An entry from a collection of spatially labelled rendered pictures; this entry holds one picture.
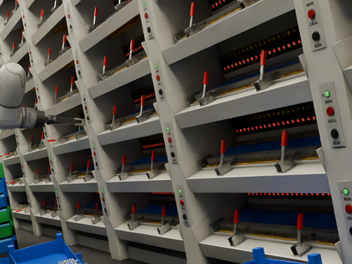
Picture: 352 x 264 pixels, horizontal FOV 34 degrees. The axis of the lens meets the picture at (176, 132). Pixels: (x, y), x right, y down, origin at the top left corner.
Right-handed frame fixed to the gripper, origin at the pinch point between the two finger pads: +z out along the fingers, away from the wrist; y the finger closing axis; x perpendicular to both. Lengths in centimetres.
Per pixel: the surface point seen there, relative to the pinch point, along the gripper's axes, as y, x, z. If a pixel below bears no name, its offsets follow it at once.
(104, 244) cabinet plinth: 0, -53, 13
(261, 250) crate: 137, -44, 2
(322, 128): 159, -18, 0
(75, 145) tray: -4.5, -10.2, -0.7
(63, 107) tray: -12.2, 7.7, -4.7
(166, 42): 98, 13, -5
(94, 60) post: 27.5, 21.7, -3.4
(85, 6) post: 28, 43, -8
